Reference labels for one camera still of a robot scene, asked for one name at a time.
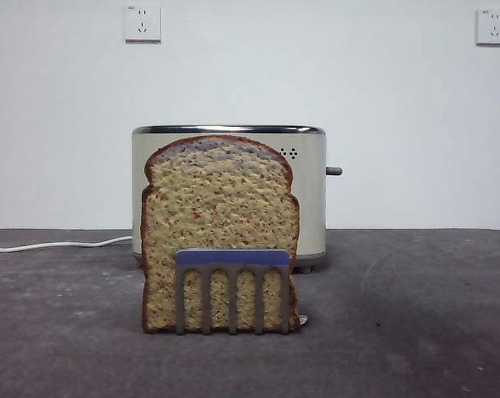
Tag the brown-crusted bread slice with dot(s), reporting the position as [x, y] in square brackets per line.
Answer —
[216, 199]

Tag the toaster lever knob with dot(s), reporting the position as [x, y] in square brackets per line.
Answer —
[335, 171]

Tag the cream two-slot toaster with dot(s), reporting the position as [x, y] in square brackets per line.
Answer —
[312, 207]

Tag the white wall socket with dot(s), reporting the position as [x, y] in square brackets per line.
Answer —
[492, 27]
[142, 24]

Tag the shiny metal toast rack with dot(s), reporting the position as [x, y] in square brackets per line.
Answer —
[232, 258]

